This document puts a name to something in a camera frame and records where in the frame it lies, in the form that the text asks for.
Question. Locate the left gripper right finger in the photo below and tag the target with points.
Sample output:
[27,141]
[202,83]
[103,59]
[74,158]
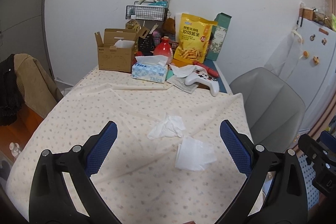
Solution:
[239,147]

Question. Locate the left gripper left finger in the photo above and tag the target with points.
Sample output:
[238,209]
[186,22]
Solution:
[97,148]

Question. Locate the white tissue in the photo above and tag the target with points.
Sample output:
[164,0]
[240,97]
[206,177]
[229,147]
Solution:
[171,126]
[194,155]

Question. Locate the grey upholstered chair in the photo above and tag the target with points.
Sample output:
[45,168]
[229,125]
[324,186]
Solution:
[273,109]

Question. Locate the floral cream tablecloth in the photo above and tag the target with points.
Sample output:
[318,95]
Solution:
[138,179]

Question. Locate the white refrigerator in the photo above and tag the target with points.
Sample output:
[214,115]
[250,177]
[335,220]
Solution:
[310,69]

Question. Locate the brown jacket on chair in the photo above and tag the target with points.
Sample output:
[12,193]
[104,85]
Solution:
[37,88]

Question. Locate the red tool on table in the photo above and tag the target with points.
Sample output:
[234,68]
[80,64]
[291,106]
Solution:
[210,71]

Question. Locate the white game controller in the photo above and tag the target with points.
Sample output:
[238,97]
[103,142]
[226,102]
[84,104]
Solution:
[202,78]

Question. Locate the brown cardboard box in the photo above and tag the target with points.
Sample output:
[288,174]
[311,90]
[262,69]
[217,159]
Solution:
[115,51]

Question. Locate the white garment on fridge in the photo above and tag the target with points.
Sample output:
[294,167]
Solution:
[286,56]

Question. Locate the blue tissue box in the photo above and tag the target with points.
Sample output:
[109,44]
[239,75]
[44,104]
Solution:
[150,68]

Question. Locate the black garment on chair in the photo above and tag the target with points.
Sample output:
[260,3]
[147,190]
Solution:
[11,99]

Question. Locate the red white vase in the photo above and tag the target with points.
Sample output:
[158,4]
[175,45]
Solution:
[164,48]

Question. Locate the green tall box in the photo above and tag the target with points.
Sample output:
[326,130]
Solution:
[218,35]

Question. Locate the yellow fries snack bag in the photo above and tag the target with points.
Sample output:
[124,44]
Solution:
[193,39]

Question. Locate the wooden basket on fridge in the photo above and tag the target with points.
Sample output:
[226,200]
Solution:
[314,15]

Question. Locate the black wire basket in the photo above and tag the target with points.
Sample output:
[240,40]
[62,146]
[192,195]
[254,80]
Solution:
[146,11]

